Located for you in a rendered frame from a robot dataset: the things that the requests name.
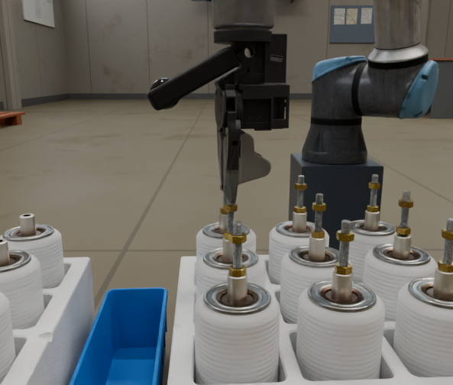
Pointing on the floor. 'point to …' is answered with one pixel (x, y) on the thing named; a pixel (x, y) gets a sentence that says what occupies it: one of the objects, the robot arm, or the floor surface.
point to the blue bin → (126, 340)
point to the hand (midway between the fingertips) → (226, 192)
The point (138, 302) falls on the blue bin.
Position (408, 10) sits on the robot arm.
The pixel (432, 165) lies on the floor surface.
